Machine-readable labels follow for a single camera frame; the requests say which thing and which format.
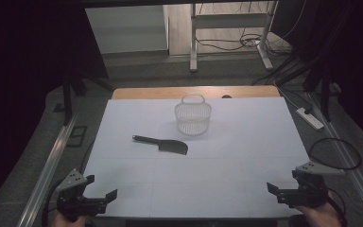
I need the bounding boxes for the hand-held gripper cable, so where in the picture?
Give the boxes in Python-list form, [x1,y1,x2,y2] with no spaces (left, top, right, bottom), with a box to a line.
[41,178,64,227]
[326,187,349,227]

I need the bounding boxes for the white table sheet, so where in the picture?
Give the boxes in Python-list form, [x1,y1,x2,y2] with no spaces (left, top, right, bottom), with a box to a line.
[83,96,311,219]

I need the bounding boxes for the black stand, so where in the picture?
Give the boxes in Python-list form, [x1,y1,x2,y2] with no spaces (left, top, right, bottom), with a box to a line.
[275,53,343,123]
[60,70,116,127]

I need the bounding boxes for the black floor frame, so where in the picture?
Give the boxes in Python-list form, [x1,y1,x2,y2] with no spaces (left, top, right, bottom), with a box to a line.
[65,125,89,148]

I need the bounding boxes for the white plastic basket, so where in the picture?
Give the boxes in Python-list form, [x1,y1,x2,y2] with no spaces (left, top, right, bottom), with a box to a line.
[174,93,213,137]

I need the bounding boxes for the left hand-held gripper cable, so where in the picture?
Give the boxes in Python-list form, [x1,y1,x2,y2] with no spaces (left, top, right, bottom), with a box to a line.
[41,178,64,227]

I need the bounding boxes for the white metal desk frame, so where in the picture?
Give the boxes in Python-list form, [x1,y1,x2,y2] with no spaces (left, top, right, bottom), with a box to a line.
[188,0,279,74]

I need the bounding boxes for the white power strip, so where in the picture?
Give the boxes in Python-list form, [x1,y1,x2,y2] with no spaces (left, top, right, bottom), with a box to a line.
[295,107,325,131]

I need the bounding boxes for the black looped cable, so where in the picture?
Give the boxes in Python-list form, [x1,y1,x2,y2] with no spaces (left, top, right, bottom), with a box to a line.
[307,137,362,171]

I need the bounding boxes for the dark kitchen knife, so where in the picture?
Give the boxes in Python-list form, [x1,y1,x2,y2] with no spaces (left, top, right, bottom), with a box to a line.
[131,134,189,156]

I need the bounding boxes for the black floor cables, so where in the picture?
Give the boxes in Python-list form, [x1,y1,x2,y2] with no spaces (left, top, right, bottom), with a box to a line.
[195,0,308,59]

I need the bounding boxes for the person's right hand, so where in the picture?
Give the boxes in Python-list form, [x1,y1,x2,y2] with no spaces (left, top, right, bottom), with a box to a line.
[292,191,342,227]

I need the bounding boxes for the metal floor rail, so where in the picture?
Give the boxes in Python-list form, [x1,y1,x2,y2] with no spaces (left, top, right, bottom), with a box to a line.
[305,93,363,227]
[16,113,78,227]

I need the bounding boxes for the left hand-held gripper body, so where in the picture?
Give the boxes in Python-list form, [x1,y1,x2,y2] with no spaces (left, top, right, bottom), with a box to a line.
[55,167,109,222]

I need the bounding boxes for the person's left hand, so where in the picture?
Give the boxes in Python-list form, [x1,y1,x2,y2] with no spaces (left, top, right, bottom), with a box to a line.
[50,209,90,227]

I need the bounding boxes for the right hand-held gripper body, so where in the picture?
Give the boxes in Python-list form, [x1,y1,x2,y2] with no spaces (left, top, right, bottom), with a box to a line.
[278,160,347,209]

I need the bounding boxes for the right hand-held gripper cable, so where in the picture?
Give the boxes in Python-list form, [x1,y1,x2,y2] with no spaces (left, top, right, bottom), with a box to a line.
[326,187,349,227]

